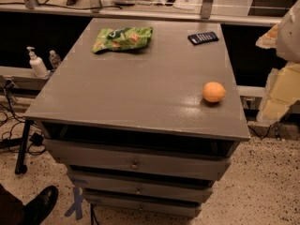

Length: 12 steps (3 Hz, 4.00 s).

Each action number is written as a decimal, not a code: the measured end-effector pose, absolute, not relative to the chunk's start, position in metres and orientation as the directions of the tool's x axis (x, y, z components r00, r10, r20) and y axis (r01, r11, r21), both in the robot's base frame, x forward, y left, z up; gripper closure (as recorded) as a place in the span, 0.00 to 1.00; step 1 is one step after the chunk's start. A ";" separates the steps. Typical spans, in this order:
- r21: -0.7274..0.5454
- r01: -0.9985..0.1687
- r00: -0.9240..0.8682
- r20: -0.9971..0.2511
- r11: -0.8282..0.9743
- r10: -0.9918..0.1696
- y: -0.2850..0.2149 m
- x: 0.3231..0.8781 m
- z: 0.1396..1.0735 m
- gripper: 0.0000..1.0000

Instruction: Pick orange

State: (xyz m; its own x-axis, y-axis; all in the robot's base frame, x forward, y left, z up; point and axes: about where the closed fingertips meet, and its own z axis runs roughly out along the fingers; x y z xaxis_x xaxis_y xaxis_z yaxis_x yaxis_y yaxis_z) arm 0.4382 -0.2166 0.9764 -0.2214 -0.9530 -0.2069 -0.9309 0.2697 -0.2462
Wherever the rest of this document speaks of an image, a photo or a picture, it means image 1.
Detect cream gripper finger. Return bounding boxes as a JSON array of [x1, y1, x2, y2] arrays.
[[255, 24, 279, 49], [256, 62, 300, 125]]

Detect orange fruit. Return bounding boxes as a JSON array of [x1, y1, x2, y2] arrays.
[[202, 82, 226, 103]]

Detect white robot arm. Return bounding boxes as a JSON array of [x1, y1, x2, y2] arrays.
[[256, 0, 300, 125]]

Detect green chip bag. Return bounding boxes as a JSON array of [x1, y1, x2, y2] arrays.
[[92, 27, 153, 53]]

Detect grey drawer cabinet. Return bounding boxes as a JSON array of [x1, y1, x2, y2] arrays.
[[23, 17, 251, 218]]

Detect bottom grey drawer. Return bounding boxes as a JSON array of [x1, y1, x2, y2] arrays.
[[84, 191, 202, 218]]

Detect grey drawer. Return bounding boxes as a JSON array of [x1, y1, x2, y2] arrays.
[[84, 191, 202, 218], [44, 139, 231, 181], [67, 171, 212, 203]]

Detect top grey drawer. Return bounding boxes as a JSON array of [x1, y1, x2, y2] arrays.
[[44, 139, 231, 181]]

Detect middle grey drawer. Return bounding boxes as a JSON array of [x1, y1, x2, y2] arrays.
[[67, 171, 212, 203]]

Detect clear plastic water bottle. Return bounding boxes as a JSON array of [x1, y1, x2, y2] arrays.
[[49, 50, 61, 69]]

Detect white pump dispenser bottle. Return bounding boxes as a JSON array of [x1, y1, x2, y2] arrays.
[[27, 47, 48, 78]]

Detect black power adapter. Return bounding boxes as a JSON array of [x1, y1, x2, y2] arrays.
[[29, 133, 44, 146]]

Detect black metal stand leg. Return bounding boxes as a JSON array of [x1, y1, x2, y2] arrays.
[[15, 120, 32, 175]]

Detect black leather shoe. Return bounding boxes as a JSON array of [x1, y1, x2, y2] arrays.
[[21, 186, 59, 225]]

